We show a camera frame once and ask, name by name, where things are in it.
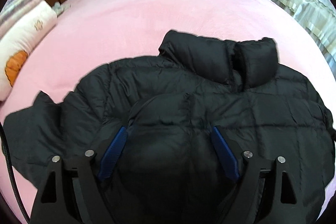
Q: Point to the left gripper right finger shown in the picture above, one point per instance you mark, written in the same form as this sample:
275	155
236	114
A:
225	155

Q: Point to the pink bed blanket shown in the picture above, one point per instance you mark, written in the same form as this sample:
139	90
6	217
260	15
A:
92	33

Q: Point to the folded striped quilt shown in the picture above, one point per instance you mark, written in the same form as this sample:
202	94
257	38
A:
15	10

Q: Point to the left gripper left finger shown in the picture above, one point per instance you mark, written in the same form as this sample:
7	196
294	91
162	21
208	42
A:
112	154

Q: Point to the black puffer jacket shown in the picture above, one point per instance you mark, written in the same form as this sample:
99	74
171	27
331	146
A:
271	116

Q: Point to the beige lace covered furniture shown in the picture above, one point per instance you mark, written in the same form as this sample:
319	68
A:
317	17

